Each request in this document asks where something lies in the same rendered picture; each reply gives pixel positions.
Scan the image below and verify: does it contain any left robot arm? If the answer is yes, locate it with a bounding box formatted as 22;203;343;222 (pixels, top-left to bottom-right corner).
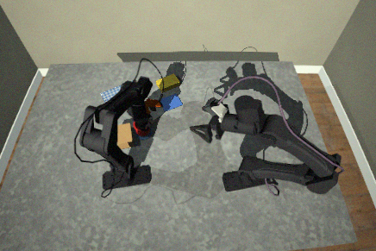
79;76;153;190

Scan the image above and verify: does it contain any yellow sponge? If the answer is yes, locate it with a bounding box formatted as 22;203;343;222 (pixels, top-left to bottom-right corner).
156;74;180;92

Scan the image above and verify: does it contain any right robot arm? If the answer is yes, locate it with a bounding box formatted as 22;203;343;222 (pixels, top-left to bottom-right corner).
222;95;342;194

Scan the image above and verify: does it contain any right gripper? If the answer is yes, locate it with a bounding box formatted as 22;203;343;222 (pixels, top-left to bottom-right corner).
190;102;238;143

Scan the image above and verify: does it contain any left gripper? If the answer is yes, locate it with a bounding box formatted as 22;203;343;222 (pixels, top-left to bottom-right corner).
127;98;160;132

